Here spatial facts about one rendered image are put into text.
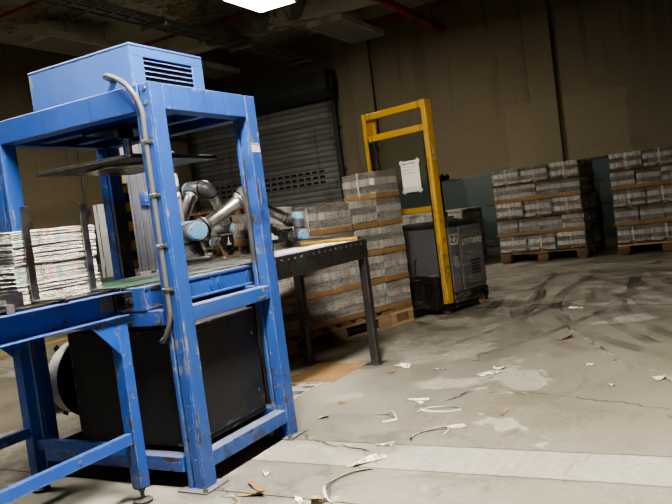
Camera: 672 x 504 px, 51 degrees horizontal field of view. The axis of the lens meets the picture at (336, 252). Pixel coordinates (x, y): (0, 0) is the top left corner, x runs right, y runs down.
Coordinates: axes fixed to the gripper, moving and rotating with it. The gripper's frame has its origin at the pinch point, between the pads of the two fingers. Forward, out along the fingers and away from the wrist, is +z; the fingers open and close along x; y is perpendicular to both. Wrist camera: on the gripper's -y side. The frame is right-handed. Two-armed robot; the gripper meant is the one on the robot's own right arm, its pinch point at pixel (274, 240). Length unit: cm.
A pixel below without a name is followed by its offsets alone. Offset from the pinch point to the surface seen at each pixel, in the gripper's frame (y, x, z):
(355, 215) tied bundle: 10, -89, 10
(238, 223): 15.1, 6.9, 31.9
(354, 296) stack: -53, -75, 8
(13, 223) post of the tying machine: 26, 196, -82
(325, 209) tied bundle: 17, -57, 8
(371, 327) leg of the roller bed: -61, -11, -76
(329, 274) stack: -32, -52, 7
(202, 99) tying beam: 66, 138, -153
